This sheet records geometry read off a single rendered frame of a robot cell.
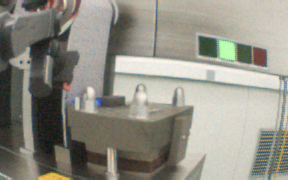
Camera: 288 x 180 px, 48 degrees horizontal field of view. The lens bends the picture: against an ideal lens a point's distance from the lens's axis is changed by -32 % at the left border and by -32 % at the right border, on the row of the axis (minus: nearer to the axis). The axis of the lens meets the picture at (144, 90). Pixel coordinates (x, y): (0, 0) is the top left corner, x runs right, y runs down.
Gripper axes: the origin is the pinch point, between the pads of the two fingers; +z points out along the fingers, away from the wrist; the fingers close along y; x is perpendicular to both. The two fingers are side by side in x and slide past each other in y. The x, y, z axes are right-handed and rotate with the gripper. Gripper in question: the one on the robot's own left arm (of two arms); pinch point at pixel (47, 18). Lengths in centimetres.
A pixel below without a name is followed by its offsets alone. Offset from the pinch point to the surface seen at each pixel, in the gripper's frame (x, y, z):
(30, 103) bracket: -14.9, -2.3, 12.8
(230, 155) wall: 118, 27, 257
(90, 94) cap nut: -10.5, 13.4, 12.8
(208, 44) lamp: 21.6, 29.6, 29.9
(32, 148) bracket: -23.2, -2.7, 20.1
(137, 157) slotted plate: -16.7, 21.8, 23.1
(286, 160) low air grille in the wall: 110, 103, 262
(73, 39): 0.0, 6.1, 8.4
